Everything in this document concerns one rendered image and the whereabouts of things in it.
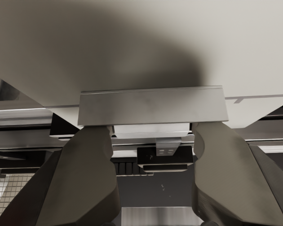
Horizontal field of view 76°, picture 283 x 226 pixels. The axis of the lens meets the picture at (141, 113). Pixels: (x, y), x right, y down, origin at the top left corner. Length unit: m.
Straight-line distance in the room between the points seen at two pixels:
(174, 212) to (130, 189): 0.51
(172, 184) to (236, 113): 0.57
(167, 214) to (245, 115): 0.13
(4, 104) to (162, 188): 0.58
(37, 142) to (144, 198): 0.41
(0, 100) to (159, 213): 0.24
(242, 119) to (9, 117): 0.29
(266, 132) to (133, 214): 0.40
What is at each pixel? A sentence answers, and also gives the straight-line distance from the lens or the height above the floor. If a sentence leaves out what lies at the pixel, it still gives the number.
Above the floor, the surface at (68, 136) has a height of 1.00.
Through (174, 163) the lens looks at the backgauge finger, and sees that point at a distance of 0.40.
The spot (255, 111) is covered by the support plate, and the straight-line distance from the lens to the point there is 0.18.
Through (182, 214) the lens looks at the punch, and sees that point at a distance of 0.22.
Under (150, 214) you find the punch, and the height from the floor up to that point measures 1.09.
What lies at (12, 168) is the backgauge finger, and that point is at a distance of 0.52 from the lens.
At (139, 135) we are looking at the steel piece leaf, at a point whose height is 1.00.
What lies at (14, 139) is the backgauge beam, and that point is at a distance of 0.59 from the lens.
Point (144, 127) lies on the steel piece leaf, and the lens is 0.18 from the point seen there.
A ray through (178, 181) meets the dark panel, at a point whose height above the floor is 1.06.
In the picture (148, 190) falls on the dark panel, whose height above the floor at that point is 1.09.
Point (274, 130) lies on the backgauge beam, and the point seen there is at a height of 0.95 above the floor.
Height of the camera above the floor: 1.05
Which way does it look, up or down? 20 degrees down
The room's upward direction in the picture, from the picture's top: 179 degrees clockwise
